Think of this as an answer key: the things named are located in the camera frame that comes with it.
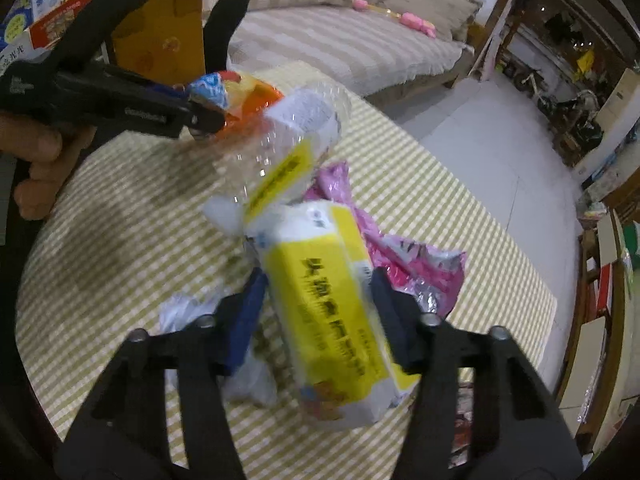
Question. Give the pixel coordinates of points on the pink foil wrapper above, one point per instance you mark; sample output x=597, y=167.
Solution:
x=400, y=260

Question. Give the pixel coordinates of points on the wooden side table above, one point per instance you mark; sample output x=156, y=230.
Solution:
x=160, y=35

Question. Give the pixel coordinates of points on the yellow hanging garment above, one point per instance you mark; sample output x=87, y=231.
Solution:
x=585, y=62

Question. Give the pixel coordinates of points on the long television cabinet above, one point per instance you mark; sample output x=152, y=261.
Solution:
x=585, y=360

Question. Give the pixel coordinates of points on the white paper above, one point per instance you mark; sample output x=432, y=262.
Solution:
x=250, y=385

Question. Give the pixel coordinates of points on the white balance bike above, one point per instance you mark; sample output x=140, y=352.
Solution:
x=527, y=80

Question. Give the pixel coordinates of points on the clear plastic bottle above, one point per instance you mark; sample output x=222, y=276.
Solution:
x=295, y=115

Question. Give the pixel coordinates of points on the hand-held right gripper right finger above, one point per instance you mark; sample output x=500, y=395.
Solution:
x=395, y=325

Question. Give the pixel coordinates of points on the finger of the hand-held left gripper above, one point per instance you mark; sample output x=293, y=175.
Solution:
x=225, y=25
x=140, y=107

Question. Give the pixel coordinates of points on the pink toy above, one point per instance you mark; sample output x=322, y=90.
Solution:
x=415, y=22

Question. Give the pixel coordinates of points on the red box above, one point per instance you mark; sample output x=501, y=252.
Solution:
x=603, y=287

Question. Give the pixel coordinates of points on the orange snack wrapper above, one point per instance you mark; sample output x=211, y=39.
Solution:
x=255, y=95

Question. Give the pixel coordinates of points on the person's left hand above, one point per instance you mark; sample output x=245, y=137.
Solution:
x=45, y=145

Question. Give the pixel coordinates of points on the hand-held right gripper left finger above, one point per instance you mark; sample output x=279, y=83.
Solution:
x=245, y=325

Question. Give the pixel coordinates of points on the beige striped sofa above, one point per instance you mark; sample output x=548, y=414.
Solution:
x=325, y=40

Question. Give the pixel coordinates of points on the blue white wrapper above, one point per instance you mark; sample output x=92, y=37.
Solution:
x=212, y=87

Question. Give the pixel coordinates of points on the yellow white medicine box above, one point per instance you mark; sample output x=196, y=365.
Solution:
x=325, y=310

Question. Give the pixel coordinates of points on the white standing air conditioner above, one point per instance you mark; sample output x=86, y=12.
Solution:
x=615, y=110

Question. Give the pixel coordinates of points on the beige cushion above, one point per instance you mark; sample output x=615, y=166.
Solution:
x=435, y=5

